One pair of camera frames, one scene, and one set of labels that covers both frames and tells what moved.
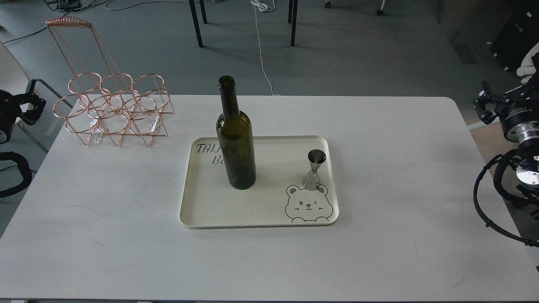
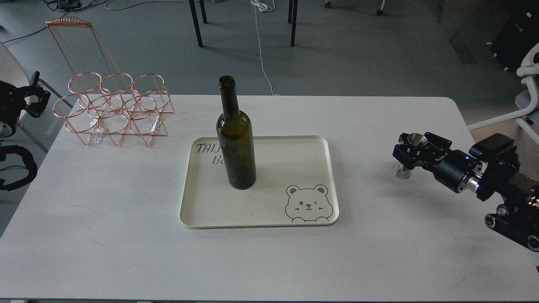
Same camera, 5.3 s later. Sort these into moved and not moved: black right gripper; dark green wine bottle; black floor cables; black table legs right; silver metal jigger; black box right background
Moved: silver metal jigger; black right gripper
Not moved: black table legs right; black box right background; black floor cables; dark green wine bottle
